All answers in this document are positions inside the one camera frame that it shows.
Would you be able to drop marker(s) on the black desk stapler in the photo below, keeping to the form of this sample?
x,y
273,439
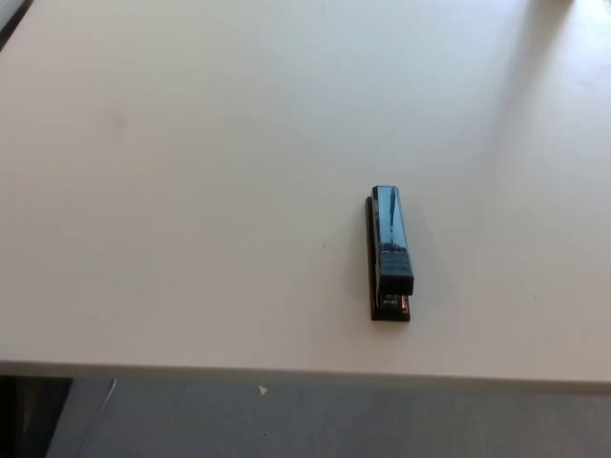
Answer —
x,y
392,238

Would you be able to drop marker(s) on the dark desk leg panel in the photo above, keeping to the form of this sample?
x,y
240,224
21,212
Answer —
x,y
28,415

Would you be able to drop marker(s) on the dark window frame strip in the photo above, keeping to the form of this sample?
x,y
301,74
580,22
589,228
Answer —
x,y
9,19

